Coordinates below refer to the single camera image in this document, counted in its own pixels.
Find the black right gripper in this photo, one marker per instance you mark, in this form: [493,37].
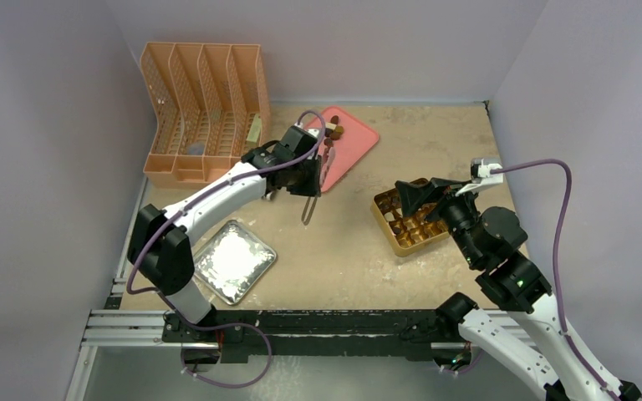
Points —
[434,200]

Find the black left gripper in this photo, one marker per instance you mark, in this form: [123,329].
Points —
[311,189]

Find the pink tongs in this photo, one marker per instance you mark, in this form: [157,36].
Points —
[308,210]

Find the gold chocolate box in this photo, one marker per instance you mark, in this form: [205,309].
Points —
[406,234]

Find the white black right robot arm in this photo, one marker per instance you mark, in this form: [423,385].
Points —
[558,366]

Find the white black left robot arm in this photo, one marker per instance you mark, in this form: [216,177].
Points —
[161,242]

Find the green eraser block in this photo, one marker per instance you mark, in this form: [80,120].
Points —
[254,132]

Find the pink plastic tray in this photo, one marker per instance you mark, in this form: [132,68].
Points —
[356,141]

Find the silver foil tray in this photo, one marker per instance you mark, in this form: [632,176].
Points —
[232,261]

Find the orange plastic file organizer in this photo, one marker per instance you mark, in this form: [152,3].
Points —
[203,95]

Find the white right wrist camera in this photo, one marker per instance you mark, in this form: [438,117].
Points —
[484,175]

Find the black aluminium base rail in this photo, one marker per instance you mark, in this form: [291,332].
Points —
[415,335]

